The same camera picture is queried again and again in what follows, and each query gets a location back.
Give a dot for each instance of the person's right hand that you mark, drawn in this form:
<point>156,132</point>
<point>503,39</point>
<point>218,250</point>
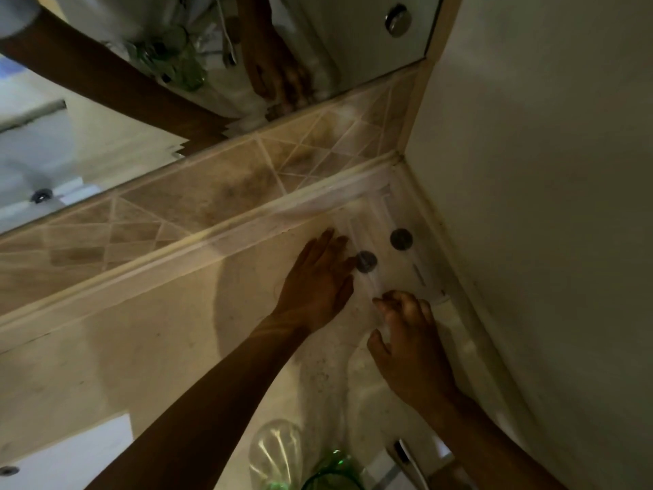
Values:
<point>413,352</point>

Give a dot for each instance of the green glass cup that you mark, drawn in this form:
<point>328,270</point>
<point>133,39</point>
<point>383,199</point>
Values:
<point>334,472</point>
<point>275,454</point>

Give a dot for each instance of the white sink basin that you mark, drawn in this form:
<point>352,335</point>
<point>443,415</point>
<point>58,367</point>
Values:
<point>66,459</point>

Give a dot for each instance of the person's right forearm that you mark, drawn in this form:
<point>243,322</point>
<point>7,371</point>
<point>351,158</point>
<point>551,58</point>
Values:
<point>490,454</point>

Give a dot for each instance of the white toothbrush black bristles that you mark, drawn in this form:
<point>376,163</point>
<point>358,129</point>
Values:
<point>405,456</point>

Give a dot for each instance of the person's left forearm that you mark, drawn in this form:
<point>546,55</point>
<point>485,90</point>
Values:
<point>204,413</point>

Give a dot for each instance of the clear packet with round sticker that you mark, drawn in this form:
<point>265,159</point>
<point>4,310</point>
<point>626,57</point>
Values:
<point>366,262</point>
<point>401,239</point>

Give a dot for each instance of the chrome mirror fastener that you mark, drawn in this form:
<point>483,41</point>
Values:
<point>398,19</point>

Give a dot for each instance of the wall mirror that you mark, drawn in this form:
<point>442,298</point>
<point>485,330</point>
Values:
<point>102,122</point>

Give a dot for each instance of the person's left hand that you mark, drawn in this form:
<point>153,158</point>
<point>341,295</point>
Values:
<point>316,285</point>

